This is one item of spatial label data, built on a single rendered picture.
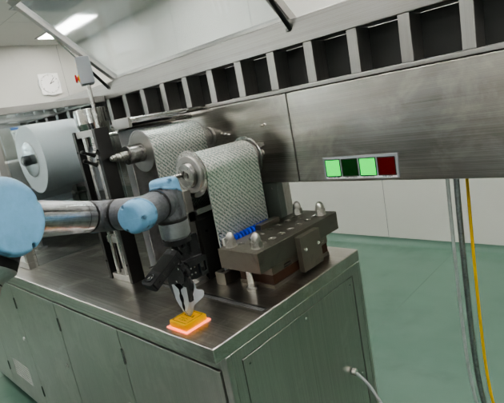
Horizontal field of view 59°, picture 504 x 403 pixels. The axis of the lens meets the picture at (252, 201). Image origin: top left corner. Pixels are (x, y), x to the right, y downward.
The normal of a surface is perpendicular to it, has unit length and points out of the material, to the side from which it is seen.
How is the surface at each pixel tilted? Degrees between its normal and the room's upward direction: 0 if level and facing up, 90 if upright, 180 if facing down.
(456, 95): 90
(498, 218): 90
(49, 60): 90
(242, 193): 90
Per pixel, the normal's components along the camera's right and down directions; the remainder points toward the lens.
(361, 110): -0.67, 0.28
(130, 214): -0.35, 0.26
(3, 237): 0.92, -0.21
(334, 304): 0.72, 0.02
